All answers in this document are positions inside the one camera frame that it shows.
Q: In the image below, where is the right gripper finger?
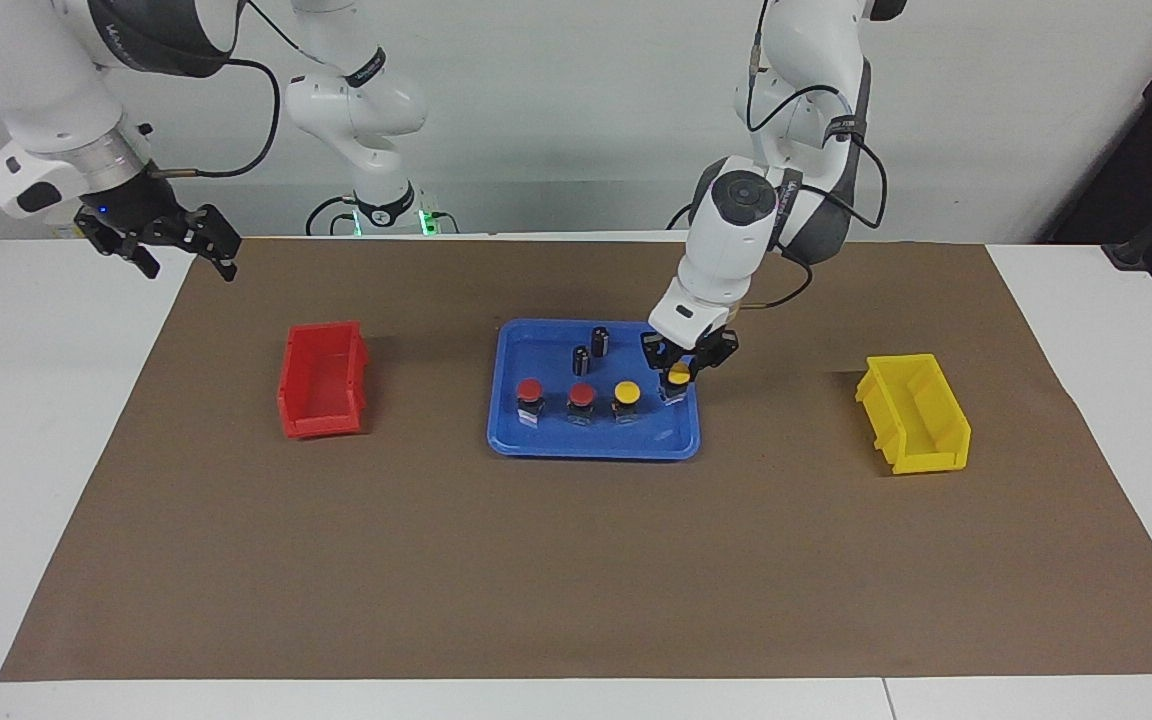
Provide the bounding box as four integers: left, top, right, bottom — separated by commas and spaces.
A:
86, 225, 163, 280
181, 205, 243, 283

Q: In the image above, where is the blue plastic tray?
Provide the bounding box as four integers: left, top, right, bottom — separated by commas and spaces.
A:
487, 318, 703, 462

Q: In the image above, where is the red plastic bin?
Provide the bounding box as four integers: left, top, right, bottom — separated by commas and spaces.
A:
277, 321, 370, 440

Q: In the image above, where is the brown paper table mat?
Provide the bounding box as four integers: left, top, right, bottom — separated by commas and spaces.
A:
0, 237, 1152, 683

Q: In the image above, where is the yellow plastic bin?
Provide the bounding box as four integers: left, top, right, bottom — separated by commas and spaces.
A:
855, 353, 973, 476

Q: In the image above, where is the dark equipment panel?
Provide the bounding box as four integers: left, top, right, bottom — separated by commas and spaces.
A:
1041, 0, 1152, 296

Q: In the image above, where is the black base cable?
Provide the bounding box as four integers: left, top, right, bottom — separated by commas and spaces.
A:
305, 195, 357, 238

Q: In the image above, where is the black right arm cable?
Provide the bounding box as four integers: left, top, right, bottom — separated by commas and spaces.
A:
146, 0, 327, 181

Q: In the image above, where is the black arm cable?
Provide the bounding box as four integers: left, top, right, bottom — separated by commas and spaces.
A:
146, 0, 327, 181
671, 0, 889, 313

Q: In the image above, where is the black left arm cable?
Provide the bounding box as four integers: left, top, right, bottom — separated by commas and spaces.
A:
671, 0, 889, 313

